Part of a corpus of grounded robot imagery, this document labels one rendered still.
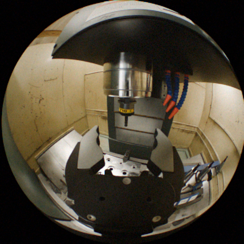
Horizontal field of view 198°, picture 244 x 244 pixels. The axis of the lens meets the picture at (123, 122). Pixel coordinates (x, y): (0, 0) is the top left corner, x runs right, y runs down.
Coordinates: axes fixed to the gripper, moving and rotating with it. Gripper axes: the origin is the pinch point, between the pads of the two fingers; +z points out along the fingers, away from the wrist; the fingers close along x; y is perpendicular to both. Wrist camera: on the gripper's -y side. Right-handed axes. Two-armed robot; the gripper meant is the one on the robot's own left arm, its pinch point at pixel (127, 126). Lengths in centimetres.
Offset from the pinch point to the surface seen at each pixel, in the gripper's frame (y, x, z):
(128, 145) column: 60, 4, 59
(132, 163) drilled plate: 45, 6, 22
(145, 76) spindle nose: -8.9, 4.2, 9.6
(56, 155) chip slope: 65, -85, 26
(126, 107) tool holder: 0.9, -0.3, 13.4
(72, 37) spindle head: -16.1, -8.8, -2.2
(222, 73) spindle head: -15.6, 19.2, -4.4
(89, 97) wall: 16, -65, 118
